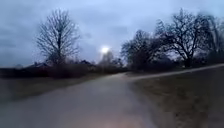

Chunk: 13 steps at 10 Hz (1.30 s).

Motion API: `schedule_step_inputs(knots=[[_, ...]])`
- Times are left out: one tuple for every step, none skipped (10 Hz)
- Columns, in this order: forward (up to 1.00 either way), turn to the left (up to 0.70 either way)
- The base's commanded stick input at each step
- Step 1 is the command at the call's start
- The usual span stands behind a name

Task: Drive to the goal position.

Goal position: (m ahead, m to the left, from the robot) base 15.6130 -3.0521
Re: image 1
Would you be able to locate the dark bushy tree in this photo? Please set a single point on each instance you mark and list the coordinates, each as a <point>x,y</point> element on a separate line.
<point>141,50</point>

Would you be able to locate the small bare tree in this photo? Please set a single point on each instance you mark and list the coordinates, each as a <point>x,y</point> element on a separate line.
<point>107,60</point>

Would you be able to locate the tall bare tree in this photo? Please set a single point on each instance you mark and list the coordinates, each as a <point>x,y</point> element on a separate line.
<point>58,36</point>

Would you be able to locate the dark hedge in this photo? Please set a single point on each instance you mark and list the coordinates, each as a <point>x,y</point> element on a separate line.
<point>50,71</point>

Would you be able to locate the pale side path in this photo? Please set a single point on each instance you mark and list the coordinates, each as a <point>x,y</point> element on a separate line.
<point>173,72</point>

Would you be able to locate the dark grass verge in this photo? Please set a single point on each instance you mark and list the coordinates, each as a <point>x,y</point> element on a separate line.
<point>30,86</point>

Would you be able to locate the dark grass field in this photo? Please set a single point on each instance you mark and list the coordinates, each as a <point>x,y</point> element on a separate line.
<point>180,100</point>

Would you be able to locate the low building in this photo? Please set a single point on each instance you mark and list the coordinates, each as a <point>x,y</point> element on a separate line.
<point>40,64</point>

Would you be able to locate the grey asphalt path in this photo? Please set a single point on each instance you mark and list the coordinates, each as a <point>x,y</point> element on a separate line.
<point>96,106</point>

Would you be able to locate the large bare tree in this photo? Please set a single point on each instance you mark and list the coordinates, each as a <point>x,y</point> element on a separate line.
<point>185,36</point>

